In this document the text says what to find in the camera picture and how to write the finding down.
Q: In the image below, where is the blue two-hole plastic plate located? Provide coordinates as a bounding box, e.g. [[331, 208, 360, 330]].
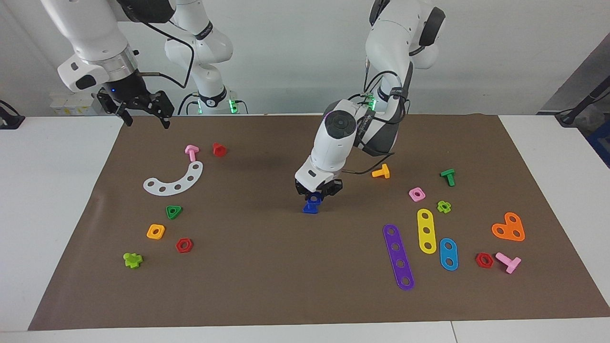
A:
[[439, 238, 459, 271]]

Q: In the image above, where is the purple four-hole plastic plate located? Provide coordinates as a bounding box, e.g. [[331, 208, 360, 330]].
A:
[[383, 224, 415, 291]]

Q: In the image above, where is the blue crate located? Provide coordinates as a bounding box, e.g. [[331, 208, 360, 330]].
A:
[[587, 121, 610, 168]]

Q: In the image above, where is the dark grey partition panel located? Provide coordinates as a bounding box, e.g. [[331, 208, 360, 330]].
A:
[[539, 33, 610, 115]]

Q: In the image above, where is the brown table mat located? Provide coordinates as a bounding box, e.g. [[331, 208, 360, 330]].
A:
[[28, 113, 610, 331]]

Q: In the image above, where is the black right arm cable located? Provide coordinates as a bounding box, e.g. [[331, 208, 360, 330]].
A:
[[126, 0, 196, 91]]

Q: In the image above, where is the black table clamp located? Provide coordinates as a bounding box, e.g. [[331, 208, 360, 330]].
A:
[[0, 99, 25, 130]]

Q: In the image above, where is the white boxes stack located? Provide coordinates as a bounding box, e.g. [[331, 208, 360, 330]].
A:
[[49, 91, 106, 116]]

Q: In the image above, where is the orange heart-shaped plastic plate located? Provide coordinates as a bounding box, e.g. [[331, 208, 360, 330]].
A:
[[491, 212, 525, 242]]

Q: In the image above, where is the black stand leg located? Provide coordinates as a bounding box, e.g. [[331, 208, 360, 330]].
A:
[[555, 88, 610, 127]]

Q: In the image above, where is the yellow three-hole plastic plate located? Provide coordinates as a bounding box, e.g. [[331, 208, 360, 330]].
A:
[[417, 209, 437, 254]]

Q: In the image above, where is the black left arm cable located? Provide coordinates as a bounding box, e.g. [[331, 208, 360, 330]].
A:
[[343, 71, 410, 176]]

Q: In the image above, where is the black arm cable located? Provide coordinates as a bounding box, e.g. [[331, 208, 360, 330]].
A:
[[126, 0, 196, 91], [343, 71, 410, 176]]

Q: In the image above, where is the white curved five-hole plate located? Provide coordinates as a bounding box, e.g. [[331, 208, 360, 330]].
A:
[[143, 161, 204, 196]]

